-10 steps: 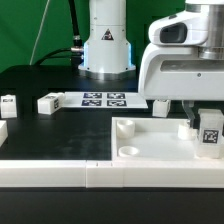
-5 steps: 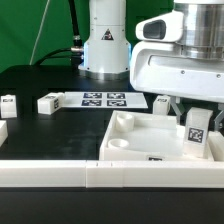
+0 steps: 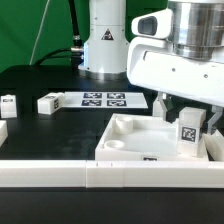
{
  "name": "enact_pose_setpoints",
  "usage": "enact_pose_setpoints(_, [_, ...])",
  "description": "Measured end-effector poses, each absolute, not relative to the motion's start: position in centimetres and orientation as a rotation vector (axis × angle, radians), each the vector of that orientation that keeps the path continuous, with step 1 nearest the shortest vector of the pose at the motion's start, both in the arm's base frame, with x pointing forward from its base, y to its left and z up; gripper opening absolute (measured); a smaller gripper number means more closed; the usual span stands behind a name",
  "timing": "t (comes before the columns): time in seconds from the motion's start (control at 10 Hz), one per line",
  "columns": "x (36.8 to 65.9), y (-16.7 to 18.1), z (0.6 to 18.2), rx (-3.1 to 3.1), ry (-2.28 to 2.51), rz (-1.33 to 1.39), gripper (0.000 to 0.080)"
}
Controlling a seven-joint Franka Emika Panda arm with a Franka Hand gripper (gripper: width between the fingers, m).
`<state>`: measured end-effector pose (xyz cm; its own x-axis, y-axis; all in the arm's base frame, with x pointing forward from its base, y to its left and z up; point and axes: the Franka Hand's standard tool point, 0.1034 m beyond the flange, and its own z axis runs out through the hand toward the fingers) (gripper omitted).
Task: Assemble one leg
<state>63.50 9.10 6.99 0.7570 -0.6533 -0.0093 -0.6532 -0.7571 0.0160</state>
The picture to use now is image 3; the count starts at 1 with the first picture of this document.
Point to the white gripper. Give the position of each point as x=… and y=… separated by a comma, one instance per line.
x=151, y=65

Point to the white square tabletop tray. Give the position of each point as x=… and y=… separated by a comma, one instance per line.
x=142, y=138

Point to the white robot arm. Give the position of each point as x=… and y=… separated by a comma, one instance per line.
x=180, y=51

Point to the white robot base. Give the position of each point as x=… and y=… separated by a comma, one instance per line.
x=106, y=49

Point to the white right fence piece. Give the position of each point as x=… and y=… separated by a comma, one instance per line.
x=215, y=145

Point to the white fence piece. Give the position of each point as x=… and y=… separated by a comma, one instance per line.
x=3, y=131
x=215, y=145

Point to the white marker sheet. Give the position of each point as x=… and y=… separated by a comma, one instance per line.
x=105, y=100

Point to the white front fence bar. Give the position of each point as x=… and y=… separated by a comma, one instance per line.
x=115, y=174

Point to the white left fence piece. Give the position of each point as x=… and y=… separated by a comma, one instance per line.
x=3, y=131

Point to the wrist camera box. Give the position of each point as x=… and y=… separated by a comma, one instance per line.
x=157, y=25

